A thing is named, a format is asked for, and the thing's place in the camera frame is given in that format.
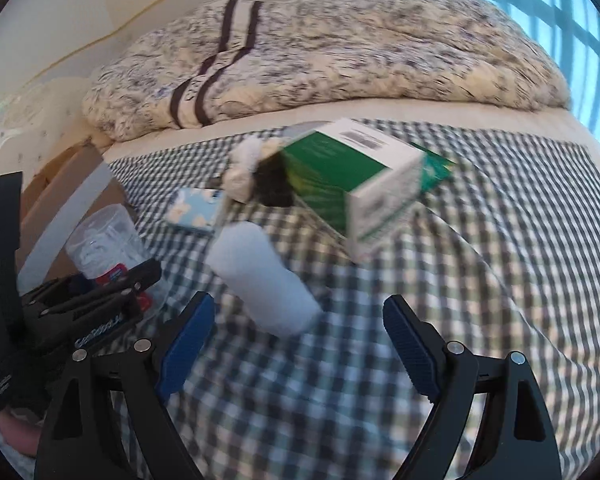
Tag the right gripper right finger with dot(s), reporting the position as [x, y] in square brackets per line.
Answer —
[515, 438]

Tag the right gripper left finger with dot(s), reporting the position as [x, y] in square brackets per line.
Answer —
[81, 438]

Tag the clear cotton swab jar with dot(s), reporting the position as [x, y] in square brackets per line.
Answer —
[106, 245]

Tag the white cylindrical bottle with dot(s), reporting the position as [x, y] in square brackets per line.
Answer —
[244, 259]

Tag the blue floral tissue pack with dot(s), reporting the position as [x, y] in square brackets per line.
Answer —
[197, 209]

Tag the white lace cloth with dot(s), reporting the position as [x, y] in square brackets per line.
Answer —
[238, 180]

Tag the black round object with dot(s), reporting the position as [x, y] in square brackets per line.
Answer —
[271, 186]

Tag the green medicine sachet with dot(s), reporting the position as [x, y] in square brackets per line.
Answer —
[435, 170]

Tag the green white medicine box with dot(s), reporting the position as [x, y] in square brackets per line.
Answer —
[358, 183]

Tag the person left hand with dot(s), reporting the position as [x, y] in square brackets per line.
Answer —
[20, 434]

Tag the brown cardboard box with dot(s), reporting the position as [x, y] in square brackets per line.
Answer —
[68, 189]

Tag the checkered bed cloth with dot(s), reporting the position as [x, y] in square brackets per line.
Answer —
[503, 256]

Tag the white tufted headboard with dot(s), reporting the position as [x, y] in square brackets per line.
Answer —
[41, 123]

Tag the floral patterned duvet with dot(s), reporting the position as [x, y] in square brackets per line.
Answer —
[230, 59]

